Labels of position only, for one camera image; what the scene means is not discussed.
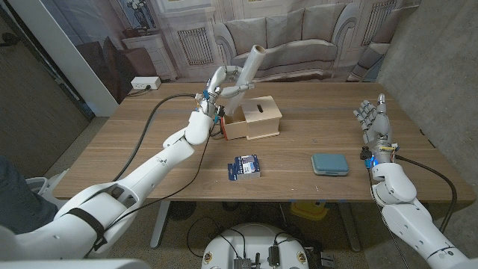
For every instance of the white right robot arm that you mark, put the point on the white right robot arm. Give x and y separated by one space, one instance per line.
407 220

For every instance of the yellow object under table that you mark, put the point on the yellow object under table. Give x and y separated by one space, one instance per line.
309 211

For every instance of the printed living room backdrop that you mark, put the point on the printed living room backdrop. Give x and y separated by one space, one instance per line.
298 30

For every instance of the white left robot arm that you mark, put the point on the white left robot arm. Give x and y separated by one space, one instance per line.
142 175

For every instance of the white chair frame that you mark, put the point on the white chair frame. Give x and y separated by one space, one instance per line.
35 183

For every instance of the wooden box with slot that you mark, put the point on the wooden box with slot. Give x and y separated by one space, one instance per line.
263 119

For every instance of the person in dark clothing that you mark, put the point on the person in dark clothing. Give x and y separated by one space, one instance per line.
18 201

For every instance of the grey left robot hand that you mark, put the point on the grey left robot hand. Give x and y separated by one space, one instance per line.
213 93

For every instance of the blue printed package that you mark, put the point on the blue printed package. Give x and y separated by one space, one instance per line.
244 167

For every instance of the teal rectangular sponge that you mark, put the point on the teal rectangular sponge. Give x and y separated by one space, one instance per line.
330 164

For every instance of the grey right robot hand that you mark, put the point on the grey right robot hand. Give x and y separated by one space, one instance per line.
379 127

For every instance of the white table leg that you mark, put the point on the white table leg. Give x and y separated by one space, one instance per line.
160 224

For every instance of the black round floor object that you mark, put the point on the black round floor object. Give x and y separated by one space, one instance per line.
182 210

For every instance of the white power strip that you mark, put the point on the white power strip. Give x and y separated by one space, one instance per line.
145 82

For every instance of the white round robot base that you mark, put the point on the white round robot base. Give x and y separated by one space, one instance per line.
254 243

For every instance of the grey table leg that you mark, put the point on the grey table leg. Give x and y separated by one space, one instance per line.
351 228

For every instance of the white robot torso edge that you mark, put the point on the white robot torso edge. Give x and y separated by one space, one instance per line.
74 264

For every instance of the plastic wrap roll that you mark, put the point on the plastic wrap roll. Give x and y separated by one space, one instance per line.
250 65

